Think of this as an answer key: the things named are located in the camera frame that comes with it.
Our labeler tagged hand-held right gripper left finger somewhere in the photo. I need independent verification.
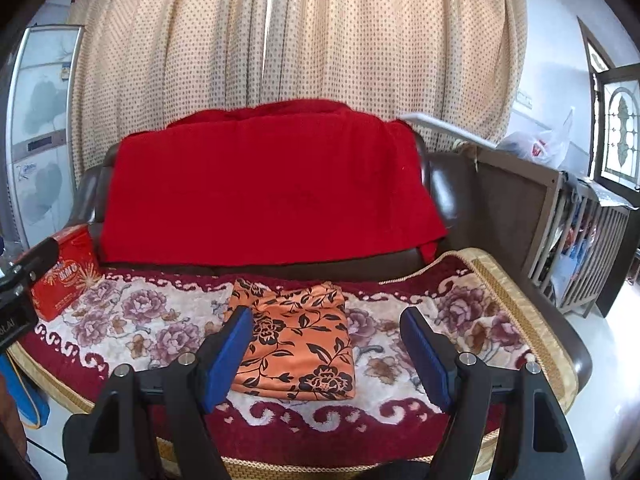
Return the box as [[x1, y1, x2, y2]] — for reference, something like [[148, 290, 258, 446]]
[[62, 306, 254, 480]]

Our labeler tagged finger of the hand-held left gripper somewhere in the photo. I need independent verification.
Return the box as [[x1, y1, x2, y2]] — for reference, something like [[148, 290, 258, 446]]
[[12, 237, 60, 286]]

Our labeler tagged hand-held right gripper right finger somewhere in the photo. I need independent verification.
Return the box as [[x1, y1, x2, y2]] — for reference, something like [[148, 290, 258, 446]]
[[400, 307, 583, 480]]

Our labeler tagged orange floral garment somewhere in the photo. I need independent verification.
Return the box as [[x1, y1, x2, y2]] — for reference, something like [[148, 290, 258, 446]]
[[227, 279, 357, 402]]

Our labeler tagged red gift box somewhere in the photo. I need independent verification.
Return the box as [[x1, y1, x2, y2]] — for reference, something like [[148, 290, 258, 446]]
[[27, 225, 101, 321]]

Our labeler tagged floral plush blanket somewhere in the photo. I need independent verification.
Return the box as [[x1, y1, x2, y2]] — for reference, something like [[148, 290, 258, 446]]
[[7, 247, 571, 476]]

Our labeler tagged blue container with yellow lid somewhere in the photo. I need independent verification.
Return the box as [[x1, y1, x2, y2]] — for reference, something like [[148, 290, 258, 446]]
[[0, 352, 51, 428]]

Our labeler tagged dark brown leather sofa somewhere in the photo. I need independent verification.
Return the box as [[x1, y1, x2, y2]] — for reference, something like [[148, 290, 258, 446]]
[[65, 130, 593, 411]]

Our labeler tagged wooden crib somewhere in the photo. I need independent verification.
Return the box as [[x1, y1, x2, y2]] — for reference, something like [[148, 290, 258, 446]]
[[472, 145, 633, 318]]

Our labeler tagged red blanket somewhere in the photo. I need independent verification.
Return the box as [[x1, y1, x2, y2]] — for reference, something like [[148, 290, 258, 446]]
[[99, 100, 449, 267]]

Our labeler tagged white board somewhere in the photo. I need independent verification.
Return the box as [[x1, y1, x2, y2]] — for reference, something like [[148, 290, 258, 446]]
[[402, 112, 501, 148]]

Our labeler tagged white plastic bag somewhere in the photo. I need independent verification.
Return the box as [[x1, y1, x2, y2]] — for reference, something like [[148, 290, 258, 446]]
[[500, 107, 576, 166]]

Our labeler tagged wooden stained glass door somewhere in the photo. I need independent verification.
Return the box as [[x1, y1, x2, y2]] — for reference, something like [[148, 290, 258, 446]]
[[577, 15, 640, 191]]

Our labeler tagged beige dotted curtain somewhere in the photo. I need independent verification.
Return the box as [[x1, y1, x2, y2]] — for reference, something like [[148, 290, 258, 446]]
[[65, 0, 528, 176]]

